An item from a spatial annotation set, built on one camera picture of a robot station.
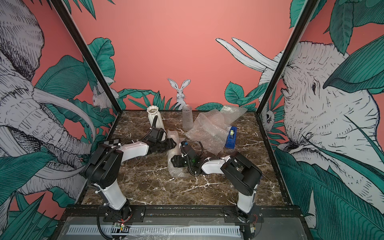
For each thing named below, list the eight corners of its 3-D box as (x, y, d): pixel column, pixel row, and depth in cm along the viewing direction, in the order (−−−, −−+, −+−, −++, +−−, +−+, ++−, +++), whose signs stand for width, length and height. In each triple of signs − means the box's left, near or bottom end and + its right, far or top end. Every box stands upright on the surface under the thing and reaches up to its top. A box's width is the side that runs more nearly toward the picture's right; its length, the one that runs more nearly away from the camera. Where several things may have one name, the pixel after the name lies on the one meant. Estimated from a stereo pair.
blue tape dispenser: (224, 147, 102) (226, 142, 97) (227, 131, 111) (229, 125, 106) (233, 149, 101) (235, 144, 96) (235, 132, 110) (237, 127, 105)
